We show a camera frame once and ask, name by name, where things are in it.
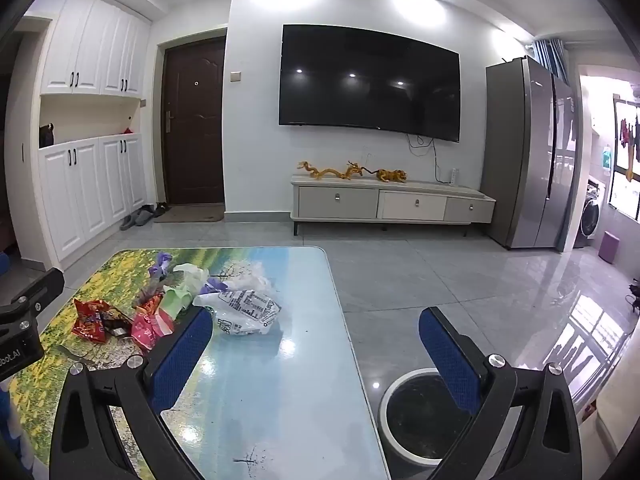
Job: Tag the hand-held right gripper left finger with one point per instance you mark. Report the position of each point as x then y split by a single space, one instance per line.
182 355

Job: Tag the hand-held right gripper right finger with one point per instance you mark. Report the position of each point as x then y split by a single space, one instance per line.
447 355

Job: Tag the red snack wrapper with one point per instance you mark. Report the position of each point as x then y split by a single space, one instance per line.
90 322

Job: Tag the round white-rimmed trash bin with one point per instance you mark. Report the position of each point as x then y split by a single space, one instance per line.
415 420

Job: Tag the pink snack packet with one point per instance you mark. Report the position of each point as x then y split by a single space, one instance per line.
147 327

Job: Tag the light green plastic bag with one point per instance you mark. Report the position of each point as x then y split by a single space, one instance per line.
177 301

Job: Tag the white black-printed plastic bag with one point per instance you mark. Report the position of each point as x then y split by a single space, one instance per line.
245 312

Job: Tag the small purple plastic scrap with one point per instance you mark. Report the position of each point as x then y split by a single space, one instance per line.
214 286

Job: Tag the white crumpled plastic bag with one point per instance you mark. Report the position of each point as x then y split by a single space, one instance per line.
190 272

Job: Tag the purple crumpled plastic bag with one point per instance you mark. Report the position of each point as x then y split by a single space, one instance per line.
161 265

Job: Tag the brown door mat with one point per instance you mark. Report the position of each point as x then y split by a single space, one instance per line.
189 213

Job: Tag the grey slipper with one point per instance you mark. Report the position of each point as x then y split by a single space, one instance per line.
128 223
143 217

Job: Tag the white hallway cabinet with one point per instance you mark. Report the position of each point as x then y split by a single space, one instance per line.
85 190

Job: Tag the white television cabinet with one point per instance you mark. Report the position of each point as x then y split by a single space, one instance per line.
350 202

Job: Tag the golden tiger figurine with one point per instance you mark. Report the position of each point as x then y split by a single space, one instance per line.
391 175

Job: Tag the purple stool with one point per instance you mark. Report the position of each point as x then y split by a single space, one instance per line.
609 247

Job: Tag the silver washing machine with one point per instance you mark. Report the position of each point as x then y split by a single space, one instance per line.
590 215

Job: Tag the black bag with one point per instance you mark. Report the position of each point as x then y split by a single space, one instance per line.
47 136

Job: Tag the silver double-door refrigerator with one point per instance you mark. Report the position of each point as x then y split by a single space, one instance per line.
520 155

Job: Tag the long golden dragon figurine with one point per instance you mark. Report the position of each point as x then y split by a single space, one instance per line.
320 172

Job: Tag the dark brown entrance door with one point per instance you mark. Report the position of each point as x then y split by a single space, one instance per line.
195 120

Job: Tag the hanging laundry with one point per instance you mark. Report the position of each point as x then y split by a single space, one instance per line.
630 140

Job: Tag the blue curtain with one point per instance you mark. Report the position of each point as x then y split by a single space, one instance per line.
549 57

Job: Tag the black wall-mounted television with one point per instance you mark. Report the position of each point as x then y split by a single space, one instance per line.
370 77

